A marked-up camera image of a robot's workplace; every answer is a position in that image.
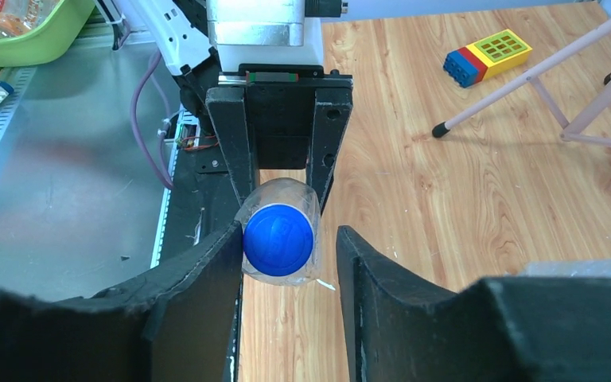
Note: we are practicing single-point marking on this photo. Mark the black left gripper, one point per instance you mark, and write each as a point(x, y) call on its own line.
point(280, 117)

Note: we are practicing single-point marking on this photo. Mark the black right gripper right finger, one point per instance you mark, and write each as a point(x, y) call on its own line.
point(399, 326)

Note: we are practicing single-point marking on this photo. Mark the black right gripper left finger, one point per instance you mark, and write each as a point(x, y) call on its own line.
point(107, 337)

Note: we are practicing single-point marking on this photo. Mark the clear Pepsi bottle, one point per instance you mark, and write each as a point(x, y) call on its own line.
point(289, 191)

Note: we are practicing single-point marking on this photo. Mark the blue bottle cap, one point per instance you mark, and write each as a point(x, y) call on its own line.
point(278, 240)

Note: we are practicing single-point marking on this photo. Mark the blue item in plastic bag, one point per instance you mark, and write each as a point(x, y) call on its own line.
point(577, 268)

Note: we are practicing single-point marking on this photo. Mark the small white scrap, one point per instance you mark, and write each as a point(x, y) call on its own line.
point(326, 285)

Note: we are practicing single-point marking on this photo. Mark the yellow red blue toy block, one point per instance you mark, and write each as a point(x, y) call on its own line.
point(488, 57)

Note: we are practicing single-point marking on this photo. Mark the green tray of parts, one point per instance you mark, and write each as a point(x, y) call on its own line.
point(38, 32)

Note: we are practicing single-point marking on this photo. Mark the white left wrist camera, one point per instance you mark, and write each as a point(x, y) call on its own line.
point(264, 32)

